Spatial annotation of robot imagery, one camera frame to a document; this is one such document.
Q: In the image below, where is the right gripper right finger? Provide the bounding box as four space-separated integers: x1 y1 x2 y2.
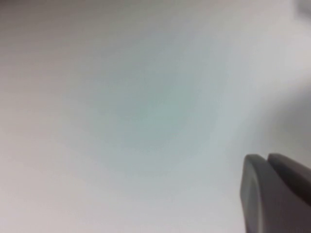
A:
267 152 311 207

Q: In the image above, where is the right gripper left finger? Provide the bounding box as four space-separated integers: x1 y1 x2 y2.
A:
239 154 311 233

